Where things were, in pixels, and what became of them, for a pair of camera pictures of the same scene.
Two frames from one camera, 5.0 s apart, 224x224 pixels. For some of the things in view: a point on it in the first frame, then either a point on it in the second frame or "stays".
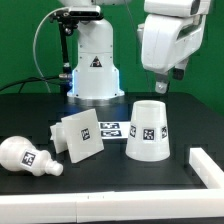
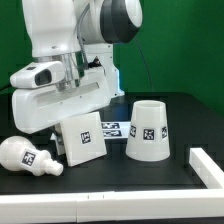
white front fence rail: [111, 206] stays
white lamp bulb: [20, 154] stays
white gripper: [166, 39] to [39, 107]
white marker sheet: [115, 130] stays
